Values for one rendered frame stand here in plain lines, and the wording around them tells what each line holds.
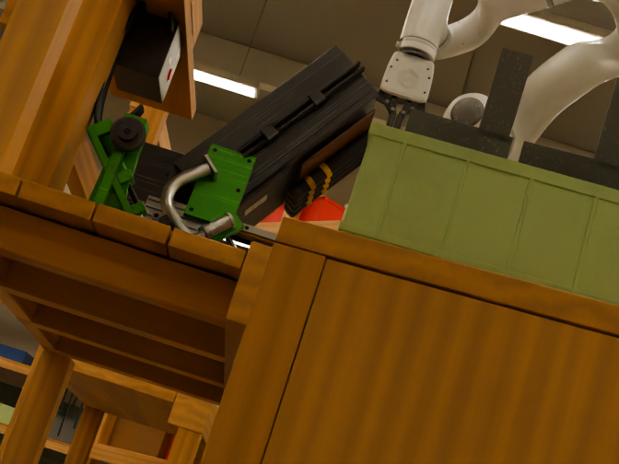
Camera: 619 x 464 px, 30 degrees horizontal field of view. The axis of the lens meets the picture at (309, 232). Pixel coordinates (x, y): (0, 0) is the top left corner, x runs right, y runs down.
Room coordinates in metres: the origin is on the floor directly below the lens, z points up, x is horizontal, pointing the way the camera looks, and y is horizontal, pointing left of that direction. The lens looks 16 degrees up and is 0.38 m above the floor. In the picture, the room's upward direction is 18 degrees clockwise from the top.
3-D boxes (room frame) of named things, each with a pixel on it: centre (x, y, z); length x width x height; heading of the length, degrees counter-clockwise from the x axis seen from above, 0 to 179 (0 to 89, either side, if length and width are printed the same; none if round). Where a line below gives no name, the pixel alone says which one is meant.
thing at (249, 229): (2.81, 0.20, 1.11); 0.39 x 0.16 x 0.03; 89
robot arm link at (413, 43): (2.24, -0.10, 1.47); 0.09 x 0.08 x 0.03; 88
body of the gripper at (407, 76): (2.24, -0.10, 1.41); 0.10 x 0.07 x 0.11; 88
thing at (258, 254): (2.73, 0.02, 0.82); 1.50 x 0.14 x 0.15; 179
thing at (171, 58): (2.62, 0.51, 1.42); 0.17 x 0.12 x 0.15; 179
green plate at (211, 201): (2.65, 0.23, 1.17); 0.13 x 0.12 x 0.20; 179
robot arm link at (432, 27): (2.24, -0.10, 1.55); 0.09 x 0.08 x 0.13; 153
